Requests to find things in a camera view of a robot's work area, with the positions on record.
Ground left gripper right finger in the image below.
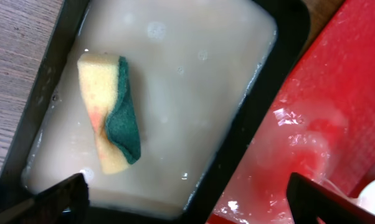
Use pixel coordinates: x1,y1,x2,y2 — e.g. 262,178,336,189
287,172,375,224

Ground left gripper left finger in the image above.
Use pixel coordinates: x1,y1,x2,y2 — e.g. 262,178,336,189
0,173,90,224

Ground green yellow scrub sponge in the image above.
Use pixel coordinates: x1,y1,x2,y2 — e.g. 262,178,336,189
77,53,141,174

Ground black water basin tray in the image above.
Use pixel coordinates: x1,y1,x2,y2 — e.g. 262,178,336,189
0,0,310,223

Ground red plastic serving tray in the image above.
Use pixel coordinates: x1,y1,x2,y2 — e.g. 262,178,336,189
209,0,375,223

